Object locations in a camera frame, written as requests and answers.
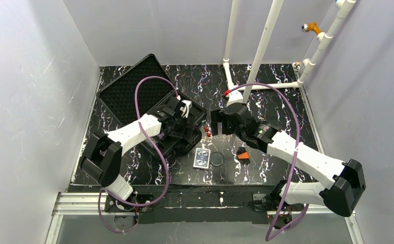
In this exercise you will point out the black orange hex key set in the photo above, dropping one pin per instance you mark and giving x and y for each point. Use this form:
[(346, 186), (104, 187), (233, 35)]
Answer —
[(243, 156)]

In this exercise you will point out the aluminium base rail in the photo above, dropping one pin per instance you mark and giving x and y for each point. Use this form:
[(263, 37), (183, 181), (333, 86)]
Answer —
[(185, 218)]

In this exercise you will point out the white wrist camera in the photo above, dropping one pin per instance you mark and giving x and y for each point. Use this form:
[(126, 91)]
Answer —
[(233, 97), (184, 108)]

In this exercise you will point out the blue playing card deck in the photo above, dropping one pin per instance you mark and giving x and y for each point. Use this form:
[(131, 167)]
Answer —
[(201, 159)]

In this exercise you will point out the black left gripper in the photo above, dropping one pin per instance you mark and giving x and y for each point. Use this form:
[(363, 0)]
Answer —
[(182, 135)]

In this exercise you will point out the white PVC pipe frame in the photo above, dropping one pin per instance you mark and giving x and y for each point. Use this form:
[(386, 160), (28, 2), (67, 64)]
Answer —
[(263, 32)]

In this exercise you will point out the purple poker chip stack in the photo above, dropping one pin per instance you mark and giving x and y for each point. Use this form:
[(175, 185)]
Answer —
[(161, 136)]

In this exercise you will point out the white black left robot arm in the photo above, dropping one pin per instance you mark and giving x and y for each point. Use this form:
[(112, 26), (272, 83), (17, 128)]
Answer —
[(102, 157)]

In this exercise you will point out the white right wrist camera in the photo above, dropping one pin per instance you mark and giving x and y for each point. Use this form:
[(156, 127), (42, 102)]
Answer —
[(233, 97)]

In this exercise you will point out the black poker set case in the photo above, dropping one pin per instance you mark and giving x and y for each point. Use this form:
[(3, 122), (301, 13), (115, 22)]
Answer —
[(141, 88)]

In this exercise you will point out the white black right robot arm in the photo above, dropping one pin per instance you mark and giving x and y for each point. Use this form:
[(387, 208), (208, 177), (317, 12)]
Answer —
[(339, 185)]

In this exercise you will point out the orange mounted camera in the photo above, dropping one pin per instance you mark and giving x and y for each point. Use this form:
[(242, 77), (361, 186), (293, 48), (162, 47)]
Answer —
[(311, 27)]

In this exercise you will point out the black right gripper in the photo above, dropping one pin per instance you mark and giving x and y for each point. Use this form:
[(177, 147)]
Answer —
[(223, 122)]

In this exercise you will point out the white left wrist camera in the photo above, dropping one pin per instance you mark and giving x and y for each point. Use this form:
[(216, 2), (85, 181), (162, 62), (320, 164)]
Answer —
[(184, 108)]

